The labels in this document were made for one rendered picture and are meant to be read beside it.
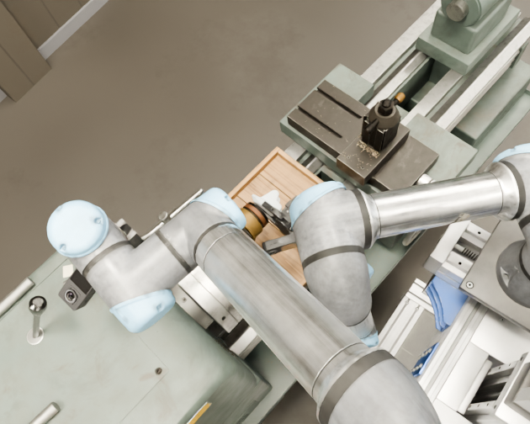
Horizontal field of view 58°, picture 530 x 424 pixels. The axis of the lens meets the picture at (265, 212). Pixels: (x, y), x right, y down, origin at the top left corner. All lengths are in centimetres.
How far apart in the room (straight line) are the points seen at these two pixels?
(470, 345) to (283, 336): 74
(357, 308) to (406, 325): 119
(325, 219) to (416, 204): 17
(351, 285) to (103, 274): 41
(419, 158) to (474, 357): 57
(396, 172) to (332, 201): 57
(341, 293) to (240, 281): 31
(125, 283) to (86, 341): 44
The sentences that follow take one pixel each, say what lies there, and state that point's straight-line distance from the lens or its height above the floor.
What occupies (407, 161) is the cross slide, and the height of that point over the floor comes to 97.
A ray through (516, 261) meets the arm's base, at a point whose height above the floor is 123.
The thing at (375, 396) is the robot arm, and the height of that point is 176.
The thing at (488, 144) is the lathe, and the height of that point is 54.
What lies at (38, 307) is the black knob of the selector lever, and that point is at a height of 140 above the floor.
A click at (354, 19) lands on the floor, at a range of 313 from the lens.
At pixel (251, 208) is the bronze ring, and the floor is 111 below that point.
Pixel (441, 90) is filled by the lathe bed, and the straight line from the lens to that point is 174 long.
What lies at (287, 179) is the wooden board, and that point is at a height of 89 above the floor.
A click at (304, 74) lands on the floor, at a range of 287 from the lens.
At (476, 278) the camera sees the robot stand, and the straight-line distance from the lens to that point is 114.
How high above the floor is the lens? 221
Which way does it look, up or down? 66 degrees down
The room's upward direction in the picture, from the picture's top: 15 degrees counter-clockwise
